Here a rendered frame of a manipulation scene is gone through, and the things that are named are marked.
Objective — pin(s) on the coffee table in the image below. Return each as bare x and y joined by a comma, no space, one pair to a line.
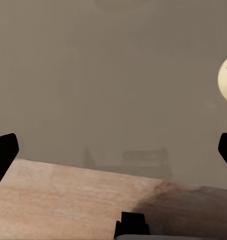
133,87

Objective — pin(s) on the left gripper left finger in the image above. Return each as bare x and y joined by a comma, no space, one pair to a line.
9,148

